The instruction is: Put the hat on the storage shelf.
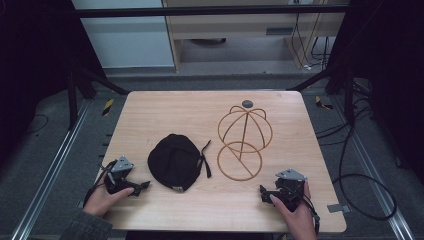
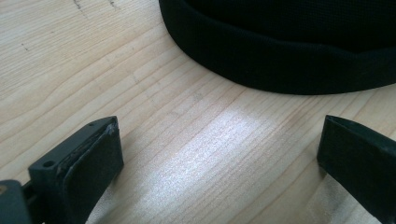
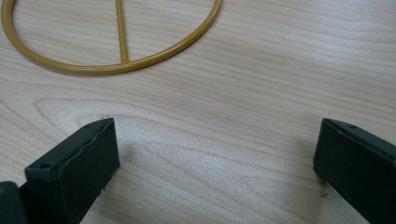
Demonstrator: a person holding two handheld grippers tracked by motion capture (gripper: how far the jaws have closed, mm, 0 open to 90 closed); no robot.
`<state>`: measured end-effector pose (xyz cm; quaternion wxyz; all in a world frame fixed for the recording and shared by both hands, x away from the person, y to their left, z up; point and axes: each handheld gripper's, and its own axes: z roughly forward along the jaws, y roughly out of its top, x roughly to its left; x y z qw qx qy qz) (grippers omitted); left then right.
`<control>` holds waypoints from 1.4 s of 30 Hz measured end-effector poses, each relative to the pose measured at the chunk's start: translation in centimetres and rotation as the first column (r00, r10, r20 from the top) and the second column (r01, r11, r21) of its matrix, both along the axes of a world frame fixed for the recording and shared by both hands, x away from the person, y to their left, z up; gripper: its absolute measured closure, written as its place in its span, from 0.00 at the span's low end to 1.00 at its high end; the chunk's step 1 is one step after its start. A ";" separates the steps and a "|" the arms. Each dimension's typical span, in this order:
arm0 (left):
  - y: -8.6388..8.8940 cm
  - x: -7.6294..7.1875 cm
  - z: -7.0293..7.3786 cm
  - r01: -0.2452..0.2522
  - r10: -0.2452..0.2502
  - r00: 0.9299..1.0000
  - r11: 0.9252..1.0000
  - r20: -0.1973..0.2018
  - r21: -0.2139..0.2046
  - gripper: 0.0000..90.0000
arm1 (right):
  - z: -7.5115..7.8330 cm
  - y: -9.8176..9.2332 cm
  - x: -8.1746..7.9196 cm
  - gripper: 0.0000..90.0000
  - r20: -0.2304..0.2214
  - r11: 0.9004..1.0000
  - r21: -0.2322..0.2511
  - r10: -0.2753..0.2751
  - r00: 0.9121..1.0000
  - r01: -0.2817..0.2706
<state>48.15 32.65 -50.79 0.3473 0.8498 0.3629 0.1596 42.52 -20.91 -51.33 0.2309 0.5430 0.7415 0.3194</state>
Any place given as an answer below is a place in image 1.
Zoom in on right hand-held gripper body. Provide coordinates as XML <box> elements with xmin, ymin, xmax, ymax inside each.
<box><xmin>272</xmin><ymin>168</ymin><xmax>308</xmax><ymax>213</ymax></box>

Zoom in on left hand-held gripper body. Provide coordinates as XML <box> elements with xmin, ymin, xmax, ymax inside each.
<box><xmin>103</xmin><ymin>155</ymin><xmax>136</xmax><ymax>195</ymax></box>

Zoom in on black cap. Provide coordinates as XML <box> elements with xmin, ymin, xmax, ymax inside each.
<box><xmin>147</xmin><ymin>133</ymin><xmax>213</xmax><ymax>194</ymax></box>

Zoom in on wooden wire hat stand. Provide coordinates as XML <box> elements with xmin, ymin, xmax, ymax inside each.
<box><xmin>216</xmin><ymin>105</ymin><xmax>274</xmax><ymax>182</ymax></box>

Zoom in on person's right hand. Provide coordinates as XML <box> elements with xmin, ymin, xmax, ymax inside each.
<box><xmin>268</xmin><ymin>181</ymin><xmax>318</xmax><ymax>240</ymax></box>

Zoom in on person's left hand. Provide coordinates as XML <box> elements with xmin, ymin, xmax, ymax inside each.
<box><xmin>82</xmin><ymin>186</ymin><xmax>135</xmax><ymax>218</ymax></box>

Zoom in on yellow black striped tape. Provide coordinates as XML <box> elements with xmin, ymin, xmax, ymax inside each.
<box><xmin>101</xmin><ymin>98</ymin><xmax>115</xmax><ymax>117</ymax></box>
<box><xmin>315</xmin><ymin>95</ymin><xmax>334</xmax><ymax>111</ymax></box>

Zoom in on black metal stand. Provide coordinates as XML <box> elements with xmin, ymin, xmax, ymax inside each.
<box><xmin>65</xmin><ymin>58</ymin><xmax>130</xmax><ymax>131</ymax></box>
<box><xmin>287</xmin><ymin>59</ymin><xmax>356</xmax><ymax>127</ymax></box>

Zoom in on white cabinet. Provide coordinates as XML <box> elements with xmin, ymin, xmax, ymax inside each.
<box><xmin>71</xmin><ymin>0</ymin><xmax>176</xmax><ymax>70</ymax></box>

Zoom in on black horizontal bar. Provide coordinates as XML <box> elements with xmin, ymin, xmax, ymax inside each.
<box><xmin>74</xmin><ymin>3</ymin><xmax>351</xmax><ymax>19</ymax></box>

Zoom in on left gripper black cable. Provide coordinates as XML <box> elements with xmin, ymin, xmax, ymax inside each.
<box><xmin>83</xmin><ymin>159</ymin><xmax>118</xmax><ymax>208</ymax></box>

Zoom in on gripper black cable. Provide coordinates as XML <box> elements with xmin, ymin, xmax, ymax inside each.
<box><xmin>299</xmin><ymin>193</ymin><xmax>322</xmax><ymax>236</ymax></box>
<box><xmin>83</xmin><ymin>159</ymin><xmax>118</xmax><ymax>208</ymax></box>

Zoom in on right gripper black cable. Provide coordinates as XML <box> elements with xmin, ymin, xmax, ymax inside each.
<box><xmin>299</xmin><ymin>193</ymin><xmax>322</xmax><ymax>236</ymax></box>

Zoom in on grey metal table bracket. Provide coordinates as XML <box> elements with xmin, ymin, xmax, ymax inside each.
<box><xmin>326</xmin><ymin>203</ymin><xmax>352</xmax><ymax>214</ymax></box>

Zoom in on aluminium floor rail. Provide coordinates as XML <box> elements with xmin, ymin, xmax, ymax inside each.
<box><xmin>329</xmin><ymin>96</ymin><xmax>416</xmax><ymax>240</ymax></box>
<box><xmin>9</xmin><ymin>99</ymin><xmax>92</xmax><ymax>240</ymax></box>

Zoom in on black floor cable loop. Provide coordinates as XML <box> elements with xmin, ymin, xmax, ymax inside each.
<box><xmin>331</xmin><ymin>126</ymin><xmax>398</xmax><ymax>222</ymax></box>

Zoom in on hanging black cables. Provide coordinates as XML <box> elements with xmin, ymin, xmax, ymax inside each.
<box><xmin>291</xmin><ymin>11</ymin><xmax>334</xmax><ymax>72</ymax></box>

